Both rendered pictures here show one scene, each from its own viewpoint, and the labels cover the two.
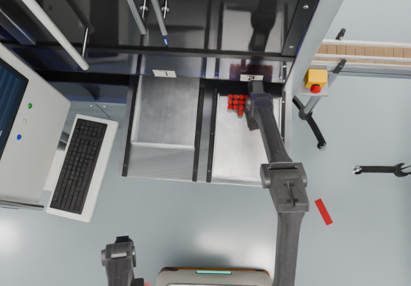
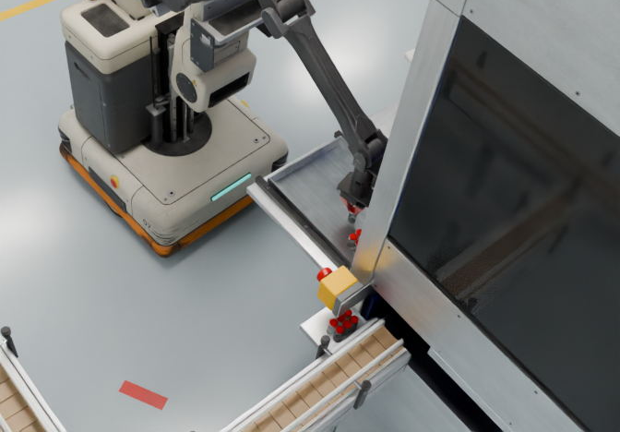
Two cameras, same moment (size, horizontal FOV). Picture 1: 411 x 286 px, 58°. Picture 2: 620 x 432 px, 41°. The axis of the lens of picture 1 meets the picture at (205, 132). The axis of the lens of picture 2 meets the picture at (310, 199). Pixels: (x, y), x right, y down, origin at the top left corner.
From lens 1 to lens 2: 1.66 m
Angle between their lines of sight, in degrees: 46
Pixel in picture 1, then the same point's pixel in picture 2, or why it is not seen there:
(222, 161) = (344, 162)
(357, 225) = (78, 415)
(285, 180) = not seen: outside the picture
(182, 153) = not seen: hidden behind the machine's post
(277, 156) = (308, 27)
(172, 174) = (378, 118)
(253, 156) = (317, 190)
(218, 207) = (288, 290)
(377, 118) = not seen: outside the picture
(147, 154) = not seen: hidden behind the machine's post
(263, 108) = (361, 116)
